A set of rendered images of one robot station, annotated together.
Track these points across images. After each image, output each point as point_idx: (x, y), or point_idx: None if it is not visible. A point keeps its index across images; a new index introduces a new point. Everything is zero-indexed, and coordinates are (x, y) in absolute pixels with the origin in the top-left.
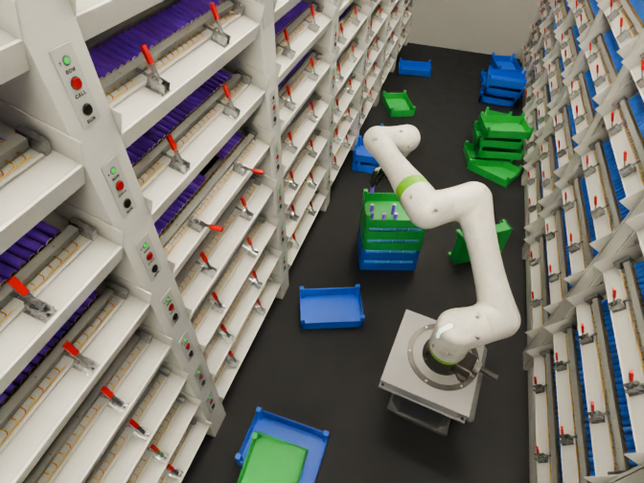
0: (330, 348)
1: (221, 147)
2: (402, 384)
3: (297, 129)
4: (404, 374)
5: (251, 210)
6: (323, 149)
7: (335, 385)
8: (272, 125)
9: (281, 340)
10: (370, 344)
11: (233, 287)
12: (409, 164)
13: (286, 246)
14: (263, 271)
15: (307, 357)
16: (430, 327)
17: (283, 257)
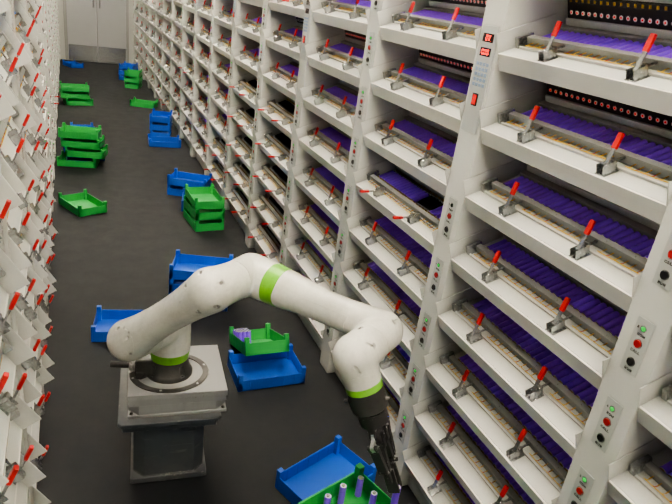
0: (291, 449)
1: (405, 170)
2: (196, 347)
3: (511, 360)
4: (198, 352)
5: (407, 278)
6: None
7: (260, 424)
8: (442, 230)
9: (343, 432)
10: (253, 473)
11: (373, 299)
12: (303, 286)
13: (412, 416)
14: (395, 377)
15: (305, 431)
16: (192, 384)
17: (404, 414)
